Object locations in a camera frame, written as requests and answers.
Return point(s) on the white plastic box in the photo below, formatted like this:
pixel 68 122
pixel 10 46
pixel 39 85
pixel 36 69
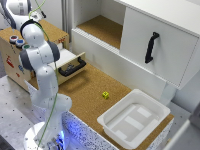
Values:
pixel 133 120

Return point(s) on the red button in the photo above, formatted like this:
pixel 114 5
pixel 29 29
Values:
pixel 13 38

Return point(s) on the wooden drawer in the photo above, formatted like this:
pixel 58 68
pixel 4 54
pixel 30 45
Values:
pixel 68 57

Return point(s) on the wooden drawer box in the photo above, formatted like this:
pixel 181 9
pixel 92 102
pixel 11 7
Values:
pixel 10 63

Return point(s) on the green button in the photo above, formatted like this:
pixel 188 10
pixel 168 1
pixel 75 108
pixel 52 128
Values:
pixel 25 47

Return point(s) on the white sliding door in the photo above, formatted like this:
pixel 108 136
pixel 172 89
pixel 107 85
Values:
pixel 166 43

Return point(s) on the blue button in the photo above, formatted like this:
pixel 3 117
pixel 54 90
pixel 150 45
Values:
pixel 20 42

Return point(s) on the white cabinet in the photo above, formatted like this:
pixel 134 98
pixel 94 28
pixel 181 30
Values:
pixel 100 55

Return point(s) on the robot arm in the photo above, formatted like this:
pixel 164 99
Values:
pixel 45 83

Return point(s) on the yellow block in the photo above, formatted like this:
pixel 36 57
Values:
pixel 105 95

